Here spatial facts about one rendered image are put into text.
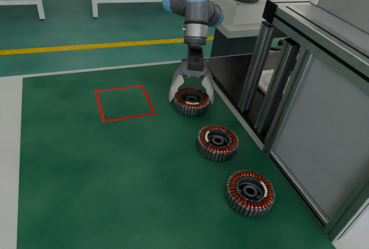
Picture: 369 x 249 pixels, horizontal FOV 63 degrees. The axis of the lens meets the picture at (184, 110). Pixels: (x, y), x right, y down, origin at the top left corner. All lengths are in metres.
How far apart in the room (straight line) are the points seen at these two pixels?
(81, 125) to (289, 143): 0.56
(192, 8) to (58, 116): 0.50
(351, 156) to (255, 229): 0.25
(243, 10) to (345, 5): 0.89
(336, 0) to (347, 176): 0.39
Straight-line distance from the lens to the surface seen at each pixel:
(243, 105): 0.94
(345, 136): 0.67
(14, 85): 1.09
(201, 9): 0.95
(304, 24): 0.69
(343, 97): 0.65
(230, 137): 0.83
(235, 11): 1.58
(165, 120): 0.89
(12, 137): 0.89
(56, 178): 0.77
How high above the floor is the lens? 1.33
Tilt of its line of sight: 39 degrees down
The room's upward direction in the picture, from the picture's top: 8 degrees clockwise
